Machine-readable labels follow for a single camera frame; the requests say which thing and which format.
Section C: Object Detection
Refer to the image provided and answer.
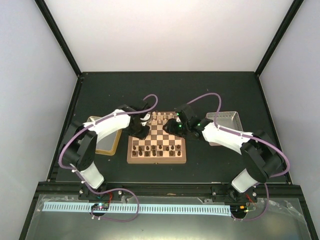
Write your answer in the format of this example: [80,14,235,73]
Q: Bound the small circuit board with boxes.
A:
[90,203,109,212]

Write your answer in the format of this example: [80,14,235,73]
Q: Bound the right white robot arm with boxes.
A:
[163,104,285,202]

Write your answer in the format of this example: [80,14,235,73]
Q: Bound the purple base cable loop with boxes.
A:
[90,188,140,223]

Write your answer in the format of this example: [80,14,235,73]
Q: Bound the black rail base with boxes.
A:
[34,181,305,203]

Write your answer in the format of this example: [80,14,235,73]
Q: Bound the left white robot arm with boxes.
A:
[58,100,151,200]

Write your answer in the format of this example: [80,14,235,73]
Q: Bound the light blue cable duct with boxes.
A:
[42,202,232,217]

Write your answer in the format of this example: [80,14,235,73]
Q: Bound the gold rimmed metal tray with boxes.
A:
[83,116,122,156]

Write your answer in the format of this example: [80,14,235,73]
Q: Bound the row of white chess pieces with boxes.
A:
[148,111,177,125]

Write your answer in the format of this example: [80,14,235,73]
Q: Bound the pink rimmed metal tray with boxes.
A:
[216,111,243,132]

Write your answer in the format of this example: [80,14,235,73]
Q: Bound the wooden chess board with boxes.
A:
[127,118,187,164]

